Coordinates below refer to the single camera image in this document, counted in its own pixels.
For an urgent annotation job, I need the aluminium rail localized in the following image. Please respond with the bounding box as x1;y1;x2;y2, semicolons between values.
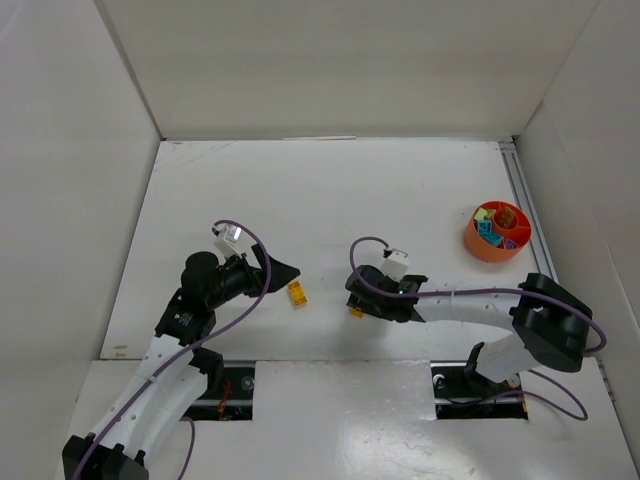
498;141;617;401

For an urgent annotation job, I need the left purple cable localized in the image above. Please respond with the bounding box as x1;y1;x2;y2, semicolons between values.
69;218;274;480

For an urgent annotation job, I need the orange divided round container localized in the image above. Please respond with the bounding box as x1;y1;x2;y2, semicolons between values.
463;200;532;263

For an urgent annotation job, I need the yellow long lego brick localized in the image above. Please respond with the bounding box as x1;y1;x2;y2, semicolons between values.
288;281;308;308

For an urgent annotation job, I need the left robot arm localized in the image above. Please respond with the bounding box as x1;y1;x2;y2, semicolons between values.
62;244;300;479

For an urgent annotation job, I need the pale green small lego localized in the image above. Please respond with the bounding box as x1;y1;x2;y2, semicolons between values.
474;208;487;221

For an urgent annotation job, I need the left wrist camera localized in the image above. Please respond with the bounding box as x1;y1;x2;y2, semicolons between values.
212;223;245;259

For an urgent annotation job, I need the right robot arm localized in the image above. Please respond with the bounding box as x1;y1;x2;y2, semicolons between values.
345;265;593;383

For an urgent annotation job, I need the purple cable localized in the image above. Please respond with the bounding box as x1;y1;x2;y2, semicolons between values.
348;236;610;422
69;218;274;480

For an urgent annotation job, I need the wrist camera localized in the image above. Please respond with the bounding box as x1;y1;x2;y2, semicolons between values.
212;223;245;259
380;248;410;282

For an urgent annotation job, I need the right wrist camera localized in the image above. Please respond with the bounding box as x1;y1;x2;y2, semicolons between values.
380;248;410;282

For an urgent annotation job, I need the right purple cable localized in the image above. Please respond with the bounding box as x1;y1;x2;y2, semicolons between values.
348;236;610;422

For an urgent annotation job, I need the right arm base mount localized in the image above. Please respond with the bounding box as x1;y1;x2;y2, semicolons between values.
430;342;528;420

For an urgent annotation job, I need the brown long lego brick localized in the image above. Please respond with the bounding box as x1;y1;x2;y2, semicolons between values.
494;207;517;229

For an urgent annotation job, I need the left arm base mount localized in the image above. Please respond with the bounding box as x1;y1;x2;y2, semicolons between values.
182;348;256;422

